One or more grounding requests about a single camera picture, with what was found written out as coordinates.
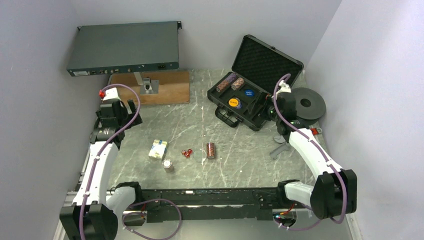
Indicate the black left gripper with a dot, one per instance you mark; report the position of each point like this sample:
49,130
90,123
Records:
124,111

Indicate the wooden board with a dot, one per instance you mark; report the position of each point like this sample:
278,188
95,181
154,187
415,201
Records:
174,86

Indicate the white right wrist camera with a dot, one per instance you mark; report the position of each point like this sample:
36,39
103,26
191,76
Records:
283,88

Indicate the grey rack network switch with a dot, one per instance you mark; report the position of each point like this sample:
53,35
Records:
125,48

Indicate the dark grey round disc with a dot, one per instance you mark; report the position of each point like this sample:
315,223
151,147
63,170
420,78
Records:
310,105

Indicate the black poker set case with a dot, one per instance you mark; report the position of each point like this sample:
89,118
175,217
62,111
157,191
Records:
261,66

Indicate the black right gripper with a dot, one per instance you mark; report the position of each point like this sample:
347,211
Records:
266,99

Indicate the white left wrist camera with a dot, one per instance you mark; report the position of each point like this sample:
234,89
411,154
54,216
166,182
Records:
109,94

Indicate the brown purple chip stack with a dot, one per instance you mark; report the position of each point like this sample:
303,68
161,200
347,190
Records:
226,82

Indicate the brown white chip stack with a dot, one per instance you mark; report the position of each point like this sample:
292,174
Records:
237,83

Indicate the grey metal stand bracket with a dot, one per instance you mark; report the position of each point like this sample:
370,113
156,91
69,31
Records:
147,85

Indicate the Texas Hold'em card box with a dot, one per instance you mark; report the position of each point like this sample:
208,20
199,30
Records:
158,149

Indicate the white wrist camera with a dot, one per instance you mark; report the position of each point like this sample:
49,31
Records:
283,88
109,94

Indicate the orange blue chip stack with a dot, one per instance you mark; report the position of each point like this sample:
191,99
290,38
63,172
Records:
168,166

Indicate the red brown chip stack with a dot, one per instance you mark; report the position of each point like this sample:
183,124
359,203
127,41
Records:
210,150

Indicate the yellow big blind button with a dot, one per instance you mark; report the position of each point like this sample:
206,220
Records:
235,103

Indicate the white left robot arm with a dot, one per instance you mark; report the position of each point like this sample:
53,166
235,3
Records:
91,216

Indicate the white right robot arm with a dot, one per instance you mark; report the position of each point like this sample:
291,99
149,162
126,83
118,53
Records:
334,193

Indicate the red handled adjustable wrench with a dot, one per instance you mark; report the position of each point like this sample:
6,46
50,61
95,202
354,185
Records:
280,139

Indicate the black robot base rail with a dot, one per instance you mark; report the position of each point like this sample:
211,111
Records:
258,203

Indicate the blue small blind button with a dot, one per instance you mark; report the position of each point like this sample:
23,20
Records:
249,93

